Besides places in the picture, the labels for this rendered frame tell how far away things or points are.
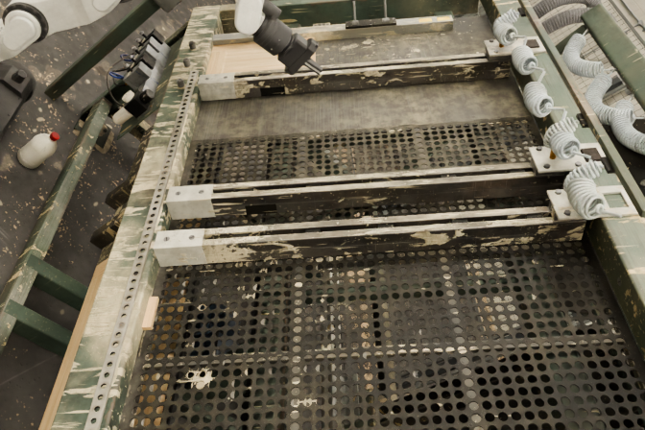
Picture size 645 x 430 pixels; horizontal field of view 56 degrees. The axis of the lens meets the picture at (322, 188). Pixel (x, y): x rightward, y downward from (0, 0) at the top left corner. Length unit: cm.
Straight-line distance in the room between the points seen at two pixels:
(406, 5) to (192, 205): 141
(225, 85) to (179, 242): 75
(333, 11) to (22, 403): 189
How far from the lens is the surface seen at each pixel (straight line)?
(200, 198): 168
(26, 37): 228
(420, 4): 270
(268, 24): 166
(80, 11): 220
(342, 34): 245
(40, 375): 243
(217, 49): 247
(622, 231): 156
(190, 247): 156
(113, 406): 138
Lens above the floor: 196
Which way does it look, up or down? 24 degrees down
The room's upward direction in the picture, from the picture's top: 59 degrees clockwise
